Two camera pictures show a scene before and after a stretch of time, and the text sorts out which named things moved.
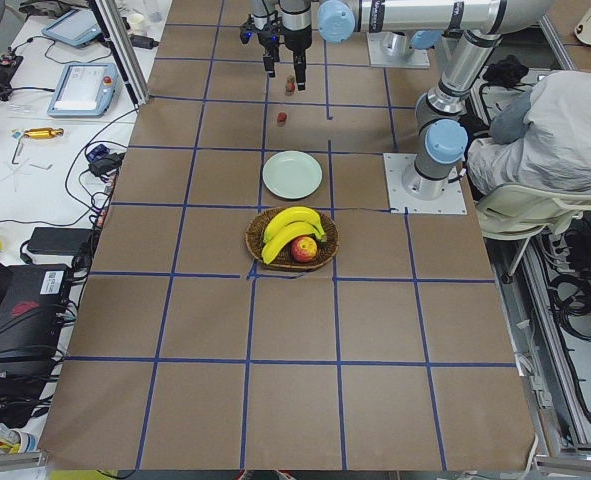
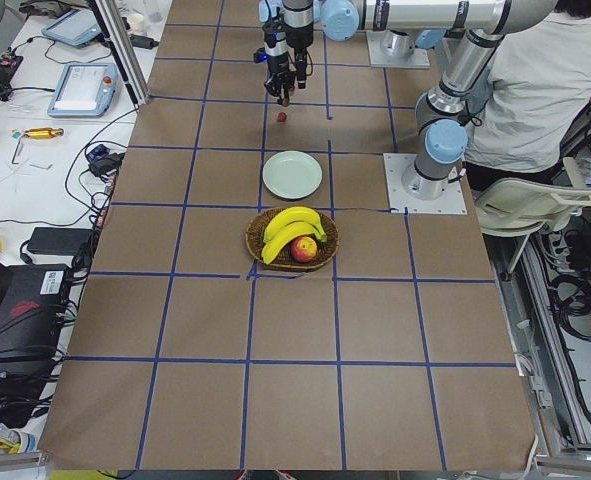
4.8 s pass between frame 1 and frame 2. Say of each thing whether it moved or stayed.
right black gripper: moved
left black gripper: stayed
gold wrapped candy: stayed
